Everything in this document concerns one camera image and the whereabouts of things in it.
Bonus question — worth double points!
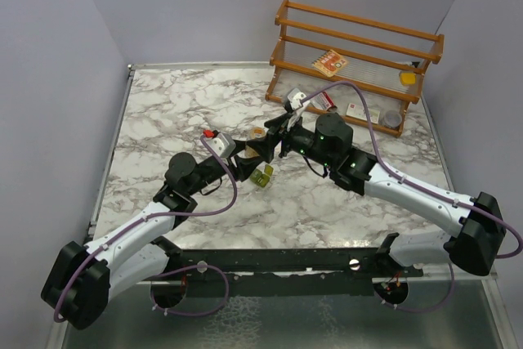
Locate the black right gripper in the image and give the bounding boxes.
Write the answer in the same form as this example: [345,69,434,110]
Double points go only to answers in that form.
[247,113,335,169]

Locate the clear pill bottle gold lid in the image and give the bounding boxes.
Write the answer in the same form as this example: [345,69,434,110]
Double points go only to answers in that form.
[244,127,266,160]

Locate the green pill organizer box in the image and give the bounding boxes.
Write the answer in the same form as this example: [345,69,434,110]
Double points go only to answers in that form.
[249,164,274,188]

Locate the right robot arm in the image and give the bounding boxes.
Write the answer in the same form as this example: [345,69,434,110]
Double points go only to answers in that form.
[250,114,506,276]

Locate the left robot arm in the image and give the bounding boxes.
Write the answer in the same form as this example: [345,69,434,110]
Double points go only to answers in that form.
[41,132,274,329]

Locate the red white medicine packet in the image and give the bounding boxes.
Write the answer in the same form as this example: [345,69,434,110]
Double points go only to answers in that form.
[311,92,337,112]

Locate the white green medicine box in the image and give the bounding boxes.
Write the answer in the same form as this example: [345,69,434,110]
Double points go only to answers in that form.
[346,103,380,123]

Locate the orange snack packet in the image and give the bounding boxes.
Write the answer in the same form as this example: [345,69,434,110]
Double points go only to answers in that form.
[311,50,349,78]

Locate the wooden shelf rack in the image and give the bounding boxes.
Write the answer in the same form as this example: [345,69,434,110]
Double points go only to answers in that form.
[265,0,445,117]

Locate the grey round container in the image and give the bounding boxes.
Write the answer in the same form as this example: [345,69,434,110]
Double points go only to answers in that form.
[381,110,403,129]

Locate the yellow lid container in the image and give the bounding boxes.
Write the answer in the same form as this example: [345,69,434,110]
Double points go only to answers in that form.
[399,71,417,87]

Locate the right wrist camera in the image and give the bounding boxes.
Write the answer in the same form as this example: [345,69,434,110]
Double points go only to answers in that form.
[284,88,310,131]

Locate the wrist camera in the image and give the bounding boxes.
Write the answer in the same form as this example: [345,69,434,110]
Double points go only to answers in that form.
[284,88,310,131]
[203,130,237,159]

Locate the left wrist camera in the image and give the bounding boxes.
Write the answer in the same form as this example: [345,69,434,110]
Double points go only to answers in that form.
[203,130,237,159]

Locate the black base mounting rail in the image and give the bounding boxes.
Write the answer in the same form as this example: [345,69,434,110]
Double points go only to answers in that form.
[152,236,422,303]

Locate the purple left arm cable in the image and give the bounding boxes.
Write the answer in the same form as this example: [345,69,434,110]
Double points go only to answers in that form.
[52,136,240,324]

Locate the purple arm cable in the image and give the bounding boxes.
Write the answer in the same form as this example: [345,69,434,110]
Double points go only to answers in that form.
[52,136,240,324]
[302,81,523,312]

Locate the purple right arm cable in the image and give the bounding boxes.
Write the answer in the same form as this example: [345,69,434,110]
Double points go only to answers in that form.
[302,81,523,312]

